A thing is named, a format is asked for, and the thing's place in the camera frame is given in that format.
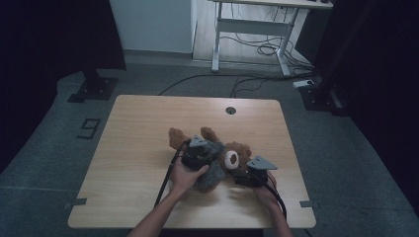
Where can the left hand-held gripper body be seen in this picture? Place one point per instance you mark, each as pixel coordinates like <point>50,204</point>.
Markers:
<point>197,154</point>

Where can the person's right hand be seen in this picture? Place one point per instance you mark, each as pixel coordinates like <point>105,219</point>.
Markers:
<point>268,194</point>

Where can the white power strip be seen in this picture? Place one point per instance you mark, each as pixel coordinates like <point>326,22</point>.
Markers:
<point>303,83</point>

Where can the white metal frame desk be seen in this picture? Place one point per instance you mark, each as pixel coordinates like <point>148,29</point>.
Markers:
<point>252,26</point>

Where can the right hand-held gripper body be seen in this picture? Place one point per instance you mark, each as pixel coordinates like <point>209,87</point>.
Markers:
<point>255,173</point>

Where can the person's left hand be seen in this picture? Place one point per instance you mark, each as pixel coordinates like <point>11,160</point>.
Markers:
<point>184,179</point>

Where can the dark curtain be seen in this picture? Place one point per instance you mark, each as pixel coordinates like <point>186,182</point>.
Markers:
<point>49,49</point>
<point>378,65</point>

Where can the grey tape strip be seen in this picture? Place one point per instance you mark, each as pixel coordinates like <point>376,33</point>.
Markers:
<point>77,202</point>
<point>308,204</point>

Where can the brown teddy bear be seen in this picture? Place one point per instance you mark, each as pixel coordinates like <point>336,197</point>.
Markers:
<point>235,158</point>

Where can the black stand base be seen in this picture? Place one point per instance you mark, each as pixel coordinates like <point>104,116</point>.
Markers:
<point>95,89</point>
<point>321,98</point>

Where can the grey fluffy cloth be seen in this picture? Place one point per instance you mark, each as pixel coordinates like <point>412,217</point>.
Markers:
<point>214,174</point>

